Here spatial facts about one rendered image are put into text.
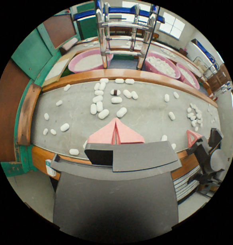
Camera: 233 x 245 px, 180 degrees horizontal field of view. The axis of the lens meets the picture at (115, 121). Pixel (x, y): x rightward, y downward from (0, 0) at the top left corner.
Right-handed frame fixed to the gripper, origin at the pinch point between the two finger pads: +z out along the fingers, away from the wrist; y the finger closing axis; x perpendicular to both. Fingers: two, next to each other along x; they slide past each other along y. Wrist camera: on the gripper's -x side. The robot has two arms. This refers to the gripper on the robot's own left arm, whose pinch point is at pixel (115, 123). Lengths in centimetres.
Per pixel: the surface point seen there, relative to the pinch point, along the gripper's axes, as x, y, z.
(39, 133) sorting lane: 10.3, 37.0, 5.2
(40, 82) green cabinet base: -13, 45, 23
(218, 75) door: -160, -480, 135
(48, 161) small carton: 13.5, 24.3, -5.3
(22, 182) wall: 61, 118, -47
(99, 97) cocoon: 0.0, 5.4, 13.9
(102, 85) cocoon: -3.5, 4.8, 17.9
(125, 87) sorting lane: -2.2, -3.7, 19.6
